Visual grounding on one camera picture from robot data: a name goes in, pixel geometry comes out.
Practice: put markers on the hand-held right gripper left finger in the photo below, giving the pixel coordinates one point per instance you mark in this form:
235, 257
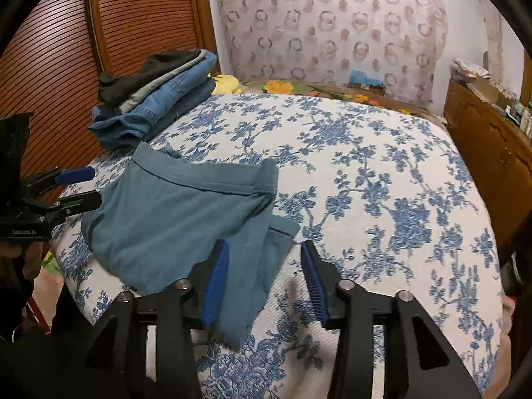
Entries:
216, 282

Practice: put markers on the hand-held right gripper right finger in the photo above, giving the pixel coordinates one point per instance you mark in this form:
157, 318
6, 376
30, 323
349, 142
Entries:
314, 282

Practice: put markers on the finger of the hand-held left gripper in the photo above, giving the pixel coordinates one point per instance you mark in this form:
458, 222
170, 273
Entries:
77, 175
81, 203

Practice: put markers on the teal sweater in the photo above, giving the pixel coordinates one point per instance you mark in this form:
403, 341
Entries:
174, 224

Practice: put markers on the blue floral white bedsheet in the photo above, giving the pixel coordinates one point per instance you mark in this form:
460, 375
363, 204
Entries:
374, 199

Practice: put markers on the stack of folded clothes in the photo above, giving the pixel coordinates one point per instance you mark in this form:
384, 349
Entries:
162, 99

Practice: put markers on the black folded garment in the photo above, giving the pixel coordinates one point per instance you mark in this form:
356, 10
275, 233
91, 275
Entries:
141, 77

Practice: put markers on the dark blue folded jeans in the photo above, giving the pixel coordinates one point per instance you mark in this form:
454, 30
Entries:
187, 108

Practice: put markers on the grey-green folded garment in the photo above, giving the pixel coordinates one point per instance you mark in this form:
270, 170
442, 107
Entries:
166, 79

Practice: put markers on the ribbed wooden headboard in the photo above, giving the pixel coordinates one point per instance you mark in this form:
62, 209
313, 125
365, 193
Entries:
54, 41

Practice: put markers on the yellow plush toy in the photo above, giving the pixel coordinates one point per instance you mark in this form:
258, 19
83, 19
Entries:
226, 84

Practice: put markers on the colourful flower blanket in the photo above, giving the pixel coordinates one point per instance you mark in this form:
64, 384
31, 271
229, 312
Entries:
291, 89

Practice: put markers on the wooden cabinet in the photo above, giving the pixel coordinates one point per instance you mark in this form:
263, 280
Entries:
486, 153

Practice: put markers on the cardboard box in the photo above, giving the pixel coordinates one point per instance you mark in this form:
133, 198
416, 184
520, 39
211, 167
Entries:
490, 90

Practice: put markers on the patterned cloth pile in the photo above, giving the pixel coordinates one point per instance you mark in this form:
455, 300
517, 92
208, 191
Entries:
469, 70

